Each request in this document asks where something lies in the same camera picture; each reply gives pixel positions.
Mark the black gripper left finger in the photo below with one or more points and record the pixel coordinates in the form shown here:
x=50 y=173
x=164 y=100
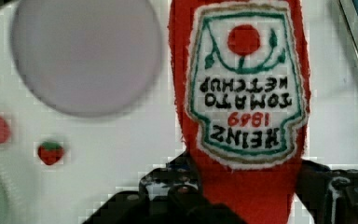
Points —
x=169 y=195

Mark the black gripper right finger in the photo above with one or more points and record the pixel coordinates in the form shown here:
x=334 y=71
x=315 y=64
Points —
x=330 y=196

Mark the red plush ketchup bottle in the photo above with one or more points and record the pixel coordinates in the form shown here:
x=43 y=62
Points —
x=242 y=91

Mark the grey round plate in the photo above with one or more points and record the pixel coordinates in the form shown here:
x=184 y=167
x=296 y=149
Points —
x=86 y=58

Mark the red strawberry toy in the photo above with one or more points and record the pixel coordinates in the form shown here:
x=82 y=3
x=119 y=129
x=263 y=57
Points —
x=50 y=152

